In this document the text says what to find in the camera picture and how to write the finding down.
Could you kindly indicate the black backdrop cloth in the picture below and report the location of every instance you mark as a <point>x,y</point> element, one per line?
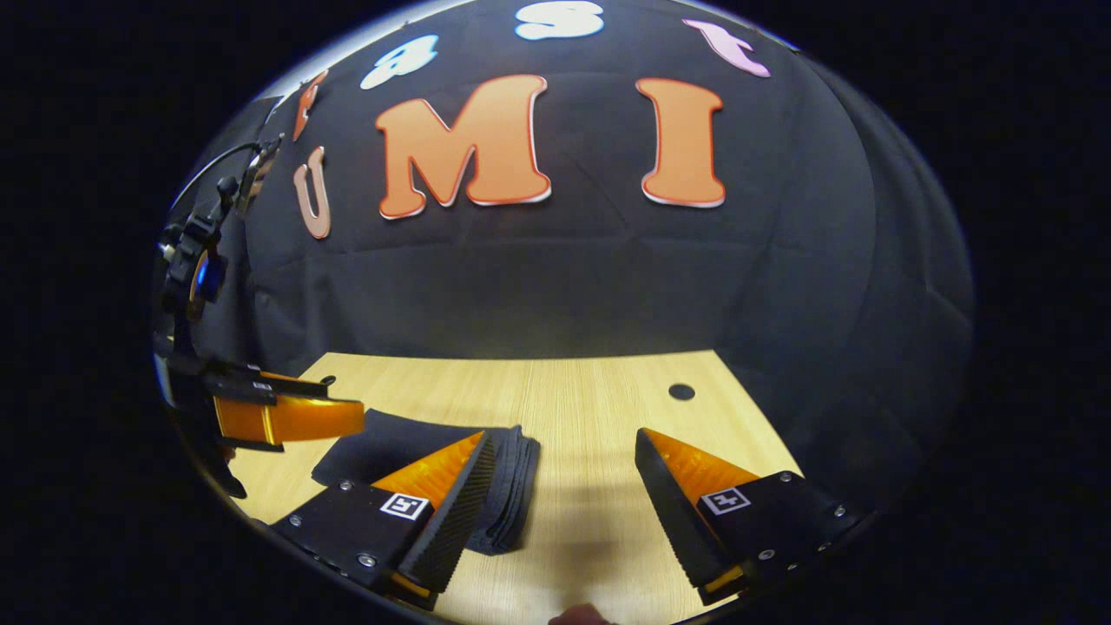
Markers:
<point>608,278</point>

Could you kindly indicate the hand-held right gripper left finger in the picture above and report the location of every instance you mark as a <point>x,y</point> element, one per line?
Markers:
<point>456,512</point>

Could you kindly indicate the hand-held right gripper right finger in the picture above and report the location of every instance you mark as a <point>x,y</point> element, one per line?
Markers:
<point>677,521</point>

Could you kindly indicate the dark grey jeans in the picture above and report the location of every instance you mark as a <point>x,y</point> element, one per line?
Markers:
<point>391,443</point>

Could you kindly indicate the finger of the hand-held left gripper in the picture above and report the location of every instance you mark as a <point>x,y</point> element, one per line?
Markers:
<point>295,421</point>
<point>304,391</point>

